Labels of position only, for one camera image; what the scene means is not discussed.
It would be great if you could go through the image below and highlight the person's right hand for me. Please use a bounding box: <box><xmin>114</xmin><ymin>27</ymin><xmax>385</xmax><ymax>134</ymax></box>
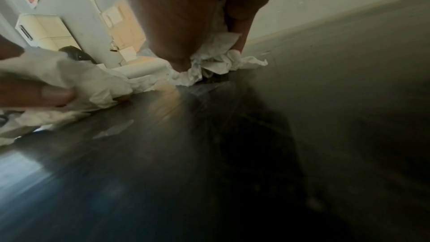
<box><xmin>125</xmin><ymin>0</ymin><xmax>292</xmax><ymax>73</ymax></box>

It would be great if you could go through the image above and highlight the cardboard box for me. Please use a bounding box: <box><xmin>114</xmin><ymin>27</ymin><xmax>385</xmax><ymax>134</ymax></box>
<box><xmin>102</xmin><ymin>1</ymin><xmax>147</xmax><ymax>62</ymax></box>

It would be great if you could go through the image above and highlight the white paper towel roll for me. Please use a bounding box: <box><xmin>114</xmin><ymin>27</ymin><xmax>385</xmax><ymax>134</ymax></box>
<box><xmin>110</xmin><ymin>57</ymin><xmax>172</xmax><ymax>79</ymax></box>

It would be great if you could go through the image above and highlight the person's left hand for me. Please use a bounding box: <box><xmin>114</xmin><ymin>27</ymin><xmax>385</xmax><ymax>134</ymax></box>
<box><xmin>0</xmin><ymin>34</ymin><xmax>77</xmax><ymax>109</ymax></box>

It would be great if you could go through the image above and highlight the black rounded object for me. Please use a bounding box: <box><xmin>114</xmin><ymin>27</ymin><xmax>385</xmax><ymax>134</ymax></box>
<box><xmin>58</xmin><ymin>45</ymin><xmax>99</xmax><ymax>65</ymax></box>

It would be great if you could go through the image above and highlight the large white paper towel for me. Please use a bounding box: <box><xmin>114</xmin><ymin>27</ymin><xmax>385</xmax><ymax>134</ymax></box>
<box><xmin>0</xmin><ymin>46</ymin><xmax>170</xmax><ymax>147</ymax></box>

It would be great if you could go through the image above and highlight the cream white appliance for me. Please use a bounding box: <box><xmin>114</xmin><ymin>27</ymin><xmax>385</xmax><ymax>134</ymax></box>
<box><xmin>15</xmin><ymin>13</ymin><xmax>82</xmax><ymax>50</ymax></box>

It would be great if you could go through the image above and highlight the small white paper towel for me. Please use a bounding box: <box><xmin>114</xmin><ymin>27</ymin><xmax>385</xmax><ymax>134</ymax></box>
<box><xmin>167</xmin><ymin>0</ymin><xmax>269</xmax><ymax>87</ymax></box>

